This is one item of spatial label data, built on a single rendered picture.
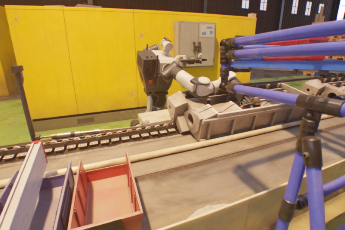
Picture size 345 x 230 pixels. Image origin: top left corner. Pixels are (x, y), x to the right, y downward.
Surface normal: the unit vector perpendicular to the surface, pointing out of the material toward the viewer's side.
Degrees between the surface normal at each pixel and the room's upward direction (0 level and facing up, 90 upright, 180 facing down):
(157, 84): 118
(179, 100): 30
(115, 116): 90
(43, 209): 0
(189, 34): 90
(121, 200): 0
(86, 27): 90
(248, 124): 100
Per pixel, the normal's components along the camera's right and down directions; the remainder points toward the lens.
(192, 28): 0.36, 0.28
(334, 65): -0.94, 0.11
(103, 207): 0.00, -0.95
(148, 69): 0.39, 0.54
